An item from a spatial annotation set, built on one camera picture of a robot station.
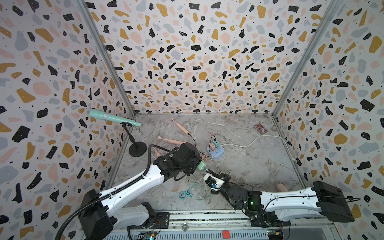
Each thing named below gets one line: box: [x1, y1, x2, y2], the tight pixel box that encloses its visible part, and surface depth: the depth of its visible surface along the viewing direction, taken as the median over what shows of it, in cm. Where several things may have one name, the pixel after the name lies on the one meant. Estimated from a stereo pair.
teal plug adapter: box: [212, 140, 220, 148], surface depth 97 cm
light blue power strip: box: [206, 146, 225, 160], surface depth 99 cm
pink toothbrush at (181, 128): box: [171, 117, 190, 135], surface depth 114 cm
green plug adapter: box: [197, 161, 207, 171], surface depth 74 cm
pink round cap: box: [276, 183, 288, 192], surface depth 86 cm
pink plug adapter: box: [209, 142, 216, 151], surface depth 97 cm
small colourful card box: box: [254, 123, 268, 135], surface depth 115 cm
